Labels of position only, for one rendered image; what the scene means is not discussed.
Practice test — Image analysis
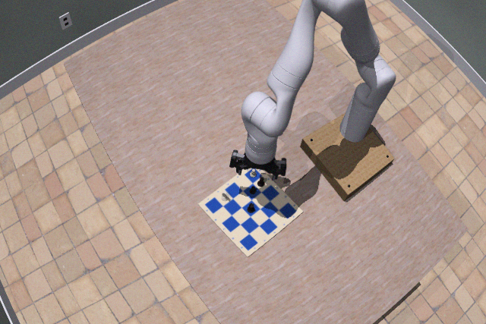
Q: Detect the blue and cream chessboard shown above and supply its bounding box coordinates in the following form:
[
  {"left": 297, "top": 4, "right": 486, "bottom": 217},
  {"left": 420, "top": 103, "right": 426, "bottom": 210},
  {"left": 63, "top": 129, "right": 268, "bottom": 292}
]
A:
[{"left": 198, "top": 168, "right": 303, "bottom": 257}]

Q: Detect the white knight chess piece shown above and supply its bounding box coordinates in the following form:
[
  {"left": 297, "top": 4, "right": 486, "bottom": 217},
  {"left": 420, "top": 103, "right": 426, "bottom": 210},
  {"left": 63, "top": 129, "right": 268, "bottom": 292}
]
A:
[{"left": 221, "top": 191, "right": 229, "bottom": 201}]

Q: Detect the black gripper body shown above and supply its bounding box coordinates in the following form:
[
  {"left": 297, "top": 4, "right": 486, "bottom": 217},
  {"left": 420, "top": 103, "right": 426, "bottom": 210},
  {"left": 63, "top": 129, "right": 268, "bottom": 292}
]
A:
[{"left": 242, "top": 153, "right": 276, "bottom": 170}]

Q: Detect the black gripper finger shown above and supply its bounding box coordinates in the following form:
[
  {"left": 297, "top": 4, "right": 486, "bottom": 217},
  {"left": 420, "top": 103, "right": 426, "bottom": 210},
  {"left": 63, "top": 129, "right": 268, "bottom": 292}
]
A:
[
  {"left": 262, "top": 158, "right": 286, "bottom": 181},
  {"left": 229, "top": 149, "right": 252, "bottom": 175}
]

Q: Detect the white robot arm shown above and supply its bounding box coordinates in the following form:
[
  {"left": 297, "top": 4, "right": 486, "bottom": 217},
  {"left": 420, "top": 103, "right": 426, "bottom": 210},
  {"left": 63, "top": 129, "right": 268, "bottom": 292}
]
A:
[{"left": 241, "top": 0, "right": 396, "bottom": 165}]

